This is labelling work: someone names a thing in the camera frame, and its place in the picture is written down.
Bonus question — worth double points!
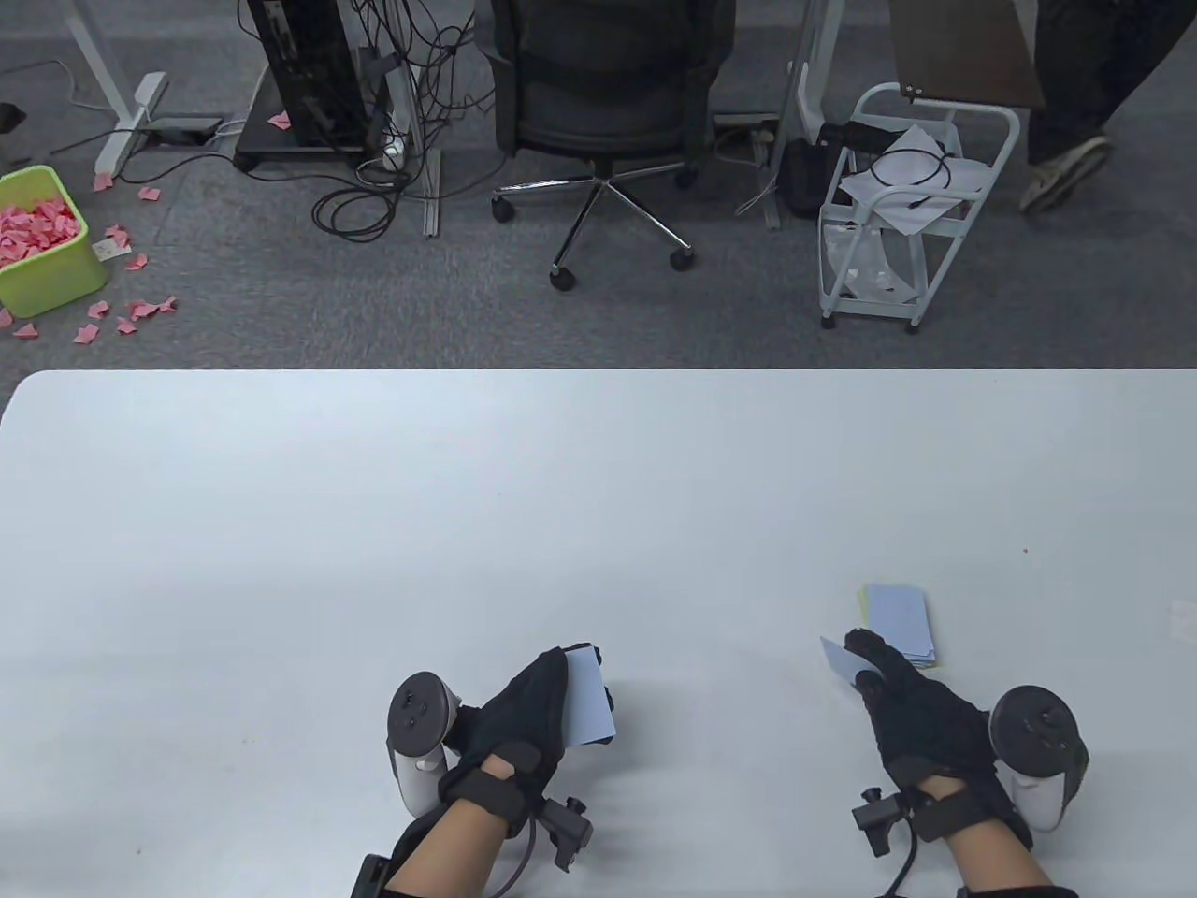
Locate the person's left hand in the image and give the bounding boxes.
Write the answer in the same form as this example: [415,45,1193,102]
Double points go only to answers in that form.
[444,644,618,775]

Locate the person's right hand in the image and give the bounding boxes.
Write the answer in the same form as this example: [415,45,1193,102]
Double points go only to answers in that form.
[844,629,996,779]

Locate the light blue paper sheet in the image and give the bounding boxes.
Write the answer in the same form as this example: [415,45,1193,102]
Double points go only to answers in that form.
[820,636,882,693]
[561,648,618,748]

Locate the person's left forearm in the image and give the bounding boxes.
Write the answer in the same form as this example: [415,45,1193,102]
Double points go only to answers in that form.
[385,800,526,898]

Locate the person's right forearm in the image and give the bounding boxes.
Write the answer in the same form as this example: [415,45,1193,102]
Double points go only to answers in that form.
[938,816,1062,898]

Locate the stack of light blue papers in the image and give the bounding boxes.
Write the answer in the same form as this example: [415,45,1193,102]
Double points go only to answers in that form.
[859,584,941,671]

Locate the white and black wrist controller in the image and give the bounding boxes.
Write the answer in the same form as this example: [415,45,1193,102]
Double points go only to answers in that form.
[386,671,465,818]
[988,685,1091,834]

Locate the clear plastic bag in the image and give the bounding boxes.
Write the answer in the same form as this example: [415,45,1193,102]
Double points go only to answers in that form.
[826,223,925,302]

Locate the white papers on cart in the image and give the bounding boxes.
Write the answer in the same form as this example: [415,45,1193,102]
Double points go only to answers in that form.
[838,124,992,237]

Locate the white rolling cart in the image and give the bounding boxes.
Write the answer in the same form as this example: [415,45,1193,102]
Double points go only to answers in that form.
[817,81,1021,335]

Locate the black bag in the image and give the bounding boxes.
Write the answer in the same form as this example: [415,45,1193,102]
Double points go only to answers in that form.
[779,122,850,223]

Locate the scattered pink folded papers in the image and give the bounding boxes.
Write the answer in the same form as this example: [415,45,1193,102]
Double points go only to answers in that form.
[0,110,293,343]

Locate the white desk leg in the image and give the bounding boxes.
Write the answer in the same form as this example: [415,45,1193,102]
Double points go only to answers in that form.
[382,45,442,240]
[759,0,847,232]
[67,0,171,177]

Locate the black office chair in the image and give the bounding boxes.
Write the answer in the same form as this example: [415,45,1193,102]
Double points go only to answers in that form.
[484,0,740,293]

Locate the brown board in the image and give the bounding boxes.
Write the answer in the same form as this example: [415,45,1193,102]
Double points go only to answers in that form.
[887,0,1047,110]

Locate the green plastic bin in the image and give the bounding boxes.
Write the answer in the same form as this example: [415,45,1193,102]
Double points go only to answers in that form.
[0,165,110,320]

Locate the black computer tower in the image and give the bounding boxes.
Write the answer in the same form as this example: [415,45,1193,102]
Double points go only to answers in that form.
[232,0,377,173]

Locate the black power strip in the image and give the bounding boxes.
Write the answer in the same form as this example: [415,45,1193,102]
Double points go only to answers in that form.
[143,113,226,148]

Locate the pile of pink folded papers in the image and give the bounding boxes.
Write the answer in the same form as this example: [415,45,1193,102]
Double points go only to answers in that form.
[0,192,78,270]

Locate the black wrist strap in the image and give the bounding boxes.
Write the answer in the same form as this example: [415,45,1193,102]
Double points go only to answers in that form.
[437,744,562,841]
[884,756,1034,850]

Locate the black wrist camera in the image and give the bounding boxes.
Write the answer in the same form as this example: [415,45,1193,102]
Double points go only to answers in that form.
[535,795,596,873]
[850,788,906,860]

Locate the tangle of black cables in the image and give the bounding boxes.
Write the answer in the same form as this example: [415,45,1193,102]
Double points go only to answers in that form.
[307,0,498,246]

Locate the black cable loop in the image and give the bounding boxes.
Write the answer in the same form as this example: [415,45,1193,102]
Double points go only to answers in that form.
[868,145,957,214]

